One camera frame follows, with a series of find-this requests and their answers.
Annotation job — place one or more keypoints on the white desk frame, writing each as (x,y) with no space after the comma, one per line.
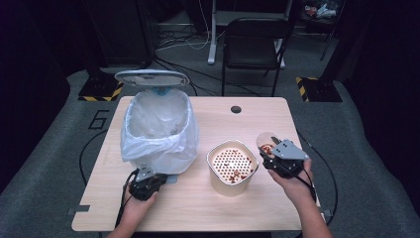
(212,39)

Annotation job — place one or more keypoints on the pile of clutter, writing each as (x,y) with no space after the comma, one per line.
(322,10)

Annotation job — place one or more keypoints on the person's left hand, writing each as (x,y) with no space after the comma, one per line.
(135,211)

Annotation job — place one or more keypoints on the black cabinet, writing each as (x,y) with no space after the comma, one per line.
(122,33)

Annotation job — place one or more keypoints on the black striped stand base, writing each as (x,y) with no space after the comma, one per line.
(322,89)
(95,89)

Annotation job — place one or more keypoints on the grey white pedal trash can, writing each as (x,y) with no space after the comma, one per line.
(152,78)

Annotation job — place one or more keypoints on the grey table bracket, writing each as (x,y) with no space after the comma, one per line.
(327,213)
(77,210)

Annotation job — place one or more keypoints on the dark round table grommet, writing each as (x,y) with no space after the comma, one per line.
(236,109)

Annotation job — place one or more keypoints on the white plastic trash bag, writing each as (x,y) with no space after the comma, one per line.
(158,145)

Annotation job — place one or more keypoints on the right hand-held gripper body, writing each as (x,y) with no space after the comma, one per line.
(287,158)

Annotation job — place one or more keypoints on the clear plastic cup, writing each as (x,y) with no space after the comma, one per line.
(265,142)

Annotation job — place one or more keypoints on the beige strainer container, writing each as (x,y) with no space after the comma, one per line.
(228,186)

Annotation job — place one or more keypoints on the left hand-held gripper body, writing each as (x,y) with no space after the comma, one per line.
(145,188)

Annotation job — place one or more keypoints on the person's right hand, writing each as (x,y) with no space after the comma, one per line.
(297,188)

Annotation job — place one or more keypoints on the black folding chair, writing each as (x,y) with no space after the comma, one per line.
(254,49)

